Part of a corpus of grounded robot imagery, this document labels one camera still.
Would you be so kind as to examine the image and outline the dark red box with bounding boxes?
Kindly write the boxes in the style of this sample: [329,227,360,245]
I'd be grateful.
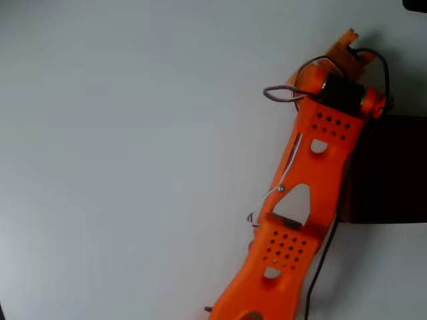
[336,115,427,226]

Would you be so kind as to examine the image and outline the white thin servo wires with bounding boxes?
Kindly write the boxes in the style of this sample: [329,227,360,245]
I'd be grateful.
[247,133,304,228]

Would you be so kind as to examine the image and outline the black rounded object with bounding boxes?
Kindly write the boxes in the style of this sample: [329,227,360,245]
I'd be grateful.
[402,0,427,14]

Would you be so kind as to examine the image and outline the thick black cable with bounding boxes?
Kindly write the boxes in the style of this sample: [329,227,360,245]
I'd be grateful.
[305,47,394,320]

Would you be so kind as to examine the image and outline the looped thin servo wires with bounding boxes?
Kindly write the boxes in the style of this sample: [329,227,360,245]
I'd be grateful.
[262,85,305,104]

